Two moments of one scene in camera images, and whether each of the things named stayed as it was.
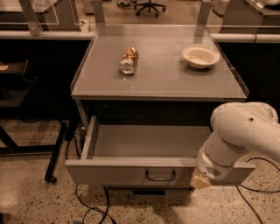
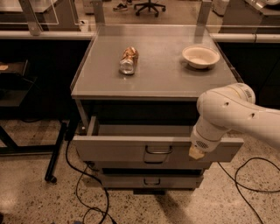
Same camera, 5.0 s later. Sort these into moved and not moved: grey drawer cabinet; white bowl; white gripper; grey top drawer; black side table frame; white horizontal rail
Moved: white gripper; grey top drawer
Not moved: black side table frame; white horizontal rail; grey drawer cabinet; white bowl
